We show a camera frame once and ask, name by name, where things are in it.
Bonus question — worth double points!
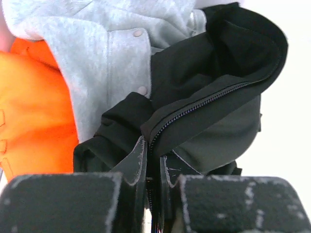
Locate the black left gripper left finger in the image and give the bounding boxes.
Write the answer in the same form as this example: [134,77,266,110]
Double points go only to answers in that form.
[0,137,147,233]

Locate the orange cloth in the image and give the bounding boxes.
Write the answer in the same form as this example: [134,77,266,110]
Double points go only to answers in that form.
[0,39,78,180]

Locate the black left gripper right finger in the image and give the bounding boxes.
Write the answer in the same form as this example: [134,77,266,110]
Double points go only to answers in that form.
[160,154,311,233]

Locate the grey cloth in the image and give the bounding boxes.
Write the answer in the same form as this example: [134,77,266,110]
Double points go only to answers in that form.
[2,0,207,142]

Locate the black zip jacket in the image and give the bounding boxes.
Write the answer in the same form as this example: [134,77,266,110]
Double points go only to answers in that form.
[73,3,288,233]

